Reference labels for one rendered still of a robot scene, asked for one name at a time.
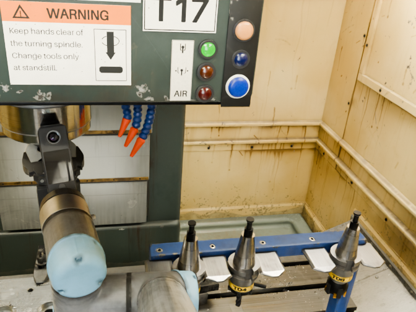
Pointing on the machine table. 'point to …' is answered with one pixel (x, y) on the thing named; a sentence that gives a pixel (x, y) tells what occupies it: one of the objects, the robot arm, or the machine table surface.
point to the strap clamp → (39, 272)
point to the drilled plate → (37, 292)
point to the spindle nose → (62, 112)
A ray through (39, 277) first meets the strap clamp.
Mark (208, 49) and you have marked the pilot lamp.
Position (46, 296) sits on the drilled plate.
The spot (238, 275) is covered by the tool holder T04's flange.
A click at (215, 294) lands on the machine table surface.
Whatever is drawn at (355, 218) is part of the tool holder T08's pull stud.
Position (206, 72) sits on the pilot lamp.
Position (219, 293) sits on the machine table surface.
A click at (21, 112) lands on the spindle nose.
